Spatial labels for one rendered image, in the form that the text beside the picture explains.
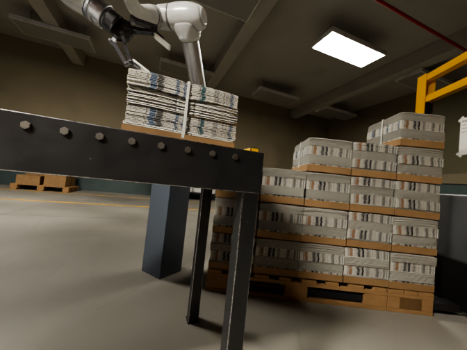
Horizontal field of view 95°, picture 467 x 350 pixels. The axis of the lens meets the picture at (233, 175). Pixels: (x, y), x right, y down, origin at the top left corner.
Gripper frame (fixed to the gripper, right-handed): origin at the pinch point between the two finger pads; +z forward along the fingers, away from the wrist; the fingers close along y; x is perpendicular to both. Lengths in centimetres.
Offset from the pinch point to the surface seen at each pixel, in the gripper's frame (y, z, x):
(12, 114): 42, -5, 33
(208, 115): 10.6, 27.2, 14.3
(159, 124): 23.4, 15.9, 14.0
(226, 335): 65, 64, 33
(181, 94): 10.7, 16.0, 14.4
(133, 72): 14.6, 0.9, 14.3
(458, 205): -63, 219, -5
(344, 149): -40, 112, -18
